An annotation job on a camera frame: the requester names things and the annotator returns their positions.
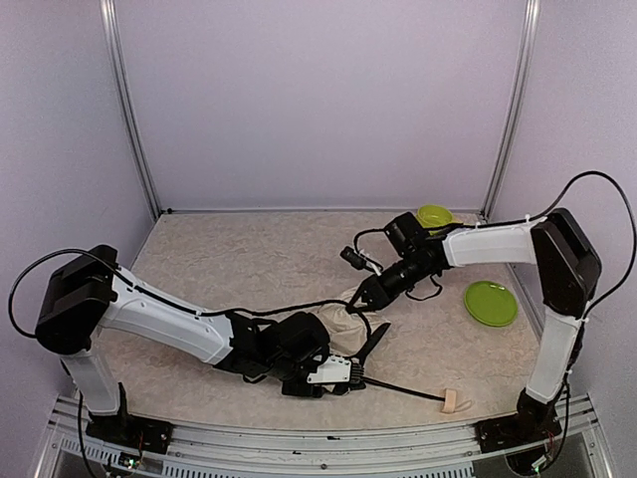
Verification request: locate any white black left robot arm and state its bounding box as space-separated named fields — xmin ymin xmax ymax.
xmin=35 ymin=245 xmax=329 ymax=416

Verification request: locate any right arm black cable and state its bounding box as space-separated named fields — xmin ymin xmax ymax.
xmin=541 ymin=170 xmax=637 ymax=320

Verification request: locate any beige round plate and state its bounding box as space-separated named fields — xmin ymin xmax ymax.
xmin=426 ymin=215 xmax=463 ymax=235

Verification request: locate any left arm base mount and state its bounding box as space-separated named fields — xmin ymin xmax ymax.
xmin=87 ymin=415 xmax=174 ymax=454

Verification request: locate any green plastic bowl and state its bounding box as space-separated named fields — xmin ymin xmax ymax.
xmin=416 ymin=204 xmax=454 ymax=228

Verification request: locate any right corner aluminium post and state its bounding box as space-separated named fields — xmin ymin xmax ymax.
xmin=481 ymin=0 xmax=541 ymax=220

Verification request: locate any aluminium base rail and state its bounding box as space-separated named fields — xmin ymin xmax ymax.
xmin=29 ymin=387 xmax=617 ymax=477

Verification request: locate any left corner aluminium post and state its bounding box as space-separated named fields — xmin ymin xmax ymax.
xmin=100 ymin=0 xmax=162 ymax=221

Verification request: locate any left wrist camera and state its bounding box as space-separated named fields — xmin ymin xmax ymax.
xmin=307 ymin=356 xmax=364 ymax=389

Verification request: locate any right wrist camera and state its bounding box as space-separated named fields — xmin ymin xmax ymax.
xmin=339 ymin=246 xmax=383 ymax=275

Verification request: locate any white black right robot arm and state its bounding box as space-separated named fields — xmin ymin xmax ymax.
xmin=349 ymin=208 xmax=602 ymax=405

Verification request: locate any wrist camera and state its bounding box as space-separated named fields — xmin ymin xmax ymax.
xmin=339 ymin=246 xmax=383 ymax=275
xmin=307 ymin=356 xmax=364 ymax=389

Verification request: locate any corner aluminium post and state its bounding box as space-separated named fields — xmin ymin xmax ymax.
xmin=481 ymin=0 xmax=541 ymax=220
xmin=100 ymin=0 xmax=162 ymax=221

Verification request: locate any green flat plate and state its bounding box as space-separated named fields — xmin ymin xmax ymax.
xmin=464 ymin=281 xmax=519 ymax=328

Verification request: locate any beige folding umbrella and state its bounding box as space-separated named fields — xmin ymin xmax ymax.
xmin=316 ymin=303 xmax=473 ymax=414

